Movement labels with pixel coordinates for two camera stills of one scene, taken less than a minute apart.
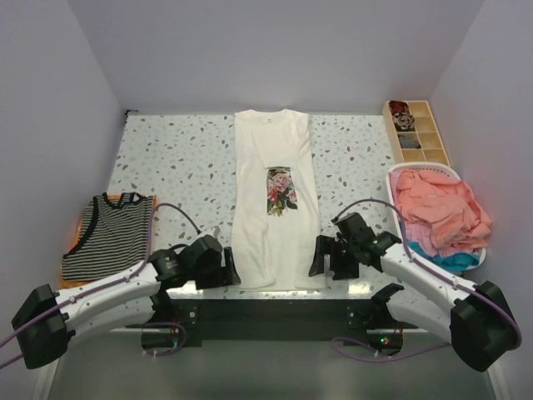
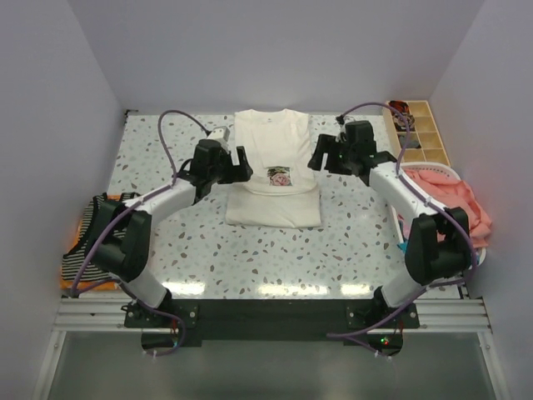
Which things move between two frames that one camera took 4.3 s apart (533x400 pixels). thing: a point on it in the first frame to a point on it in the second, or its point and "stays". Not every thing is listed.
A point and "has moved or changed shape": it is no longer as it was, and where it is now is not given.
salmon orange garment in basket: [458, 222] stays
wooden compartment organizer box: [413, 132] stays
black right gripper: [327, 245] to [324, 143]
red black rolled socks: [398, 107] stays
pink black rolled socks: [404, 120] stays
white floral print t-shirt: [276, 208] has moved or changed shape
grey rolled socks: [408, 143] stays
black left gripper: [222, 276] to [236, 173]
